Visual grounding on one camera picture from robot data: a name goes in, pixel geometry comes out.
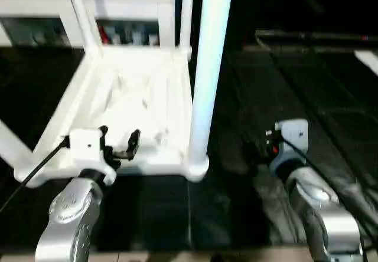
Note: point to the black mat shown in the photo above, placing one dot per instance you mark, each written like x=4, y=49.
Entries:
x=295, y=96

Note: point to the long black bar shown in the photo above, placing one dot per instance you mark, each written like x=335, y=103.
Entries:
x=310, y=35

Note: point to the white plastic table top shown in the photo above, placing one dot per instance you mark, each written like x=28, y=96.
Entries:
x=133, y=96

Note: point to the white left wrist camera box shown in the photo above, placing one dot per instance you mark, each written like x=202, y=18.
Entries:
x=87, y=145

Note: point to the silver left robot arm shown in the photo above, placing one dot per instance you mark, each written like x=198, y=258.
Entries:
x=71, y=209

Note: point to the red and white bottle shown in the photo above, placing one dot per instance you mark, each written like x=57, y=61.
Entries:
x=103, y=36

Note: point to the white flat board strip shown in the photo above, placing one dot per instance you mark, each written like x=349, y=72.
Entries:
x=369, y=60

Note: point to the white cabinet with glass doors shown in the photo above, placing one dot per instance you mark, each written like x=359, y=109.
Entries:
x=133, y=5

